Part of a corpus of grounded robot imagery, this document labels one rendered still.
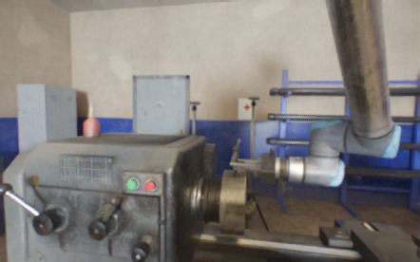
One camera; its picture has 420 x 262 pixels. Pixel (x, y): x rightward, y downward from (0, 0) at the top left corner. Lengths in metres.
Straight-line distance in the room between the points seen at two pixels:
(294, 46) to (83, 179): 3.77
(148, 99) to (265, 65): 2.20
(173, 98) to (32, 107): 2.14
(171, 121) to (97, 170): 3.35
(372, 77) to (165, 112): 3.74
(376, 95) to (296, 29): 3.63
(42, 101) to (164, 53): 2.09
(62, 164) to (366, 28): 0.89
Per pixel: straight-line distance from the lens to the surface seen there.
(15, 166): 1.04
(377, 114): 0.66
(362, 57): 0.55
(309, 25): 4.26
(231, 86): 3.91
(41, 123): 4.13
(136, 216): 0.75
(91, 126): 1.03
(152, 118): 4.21
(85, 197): 0.82
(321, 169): 0.79
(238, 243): 1.16
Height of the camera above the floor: 1.45
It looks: 4 degrees down
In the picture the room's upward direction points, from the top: 1 degrees clockwise
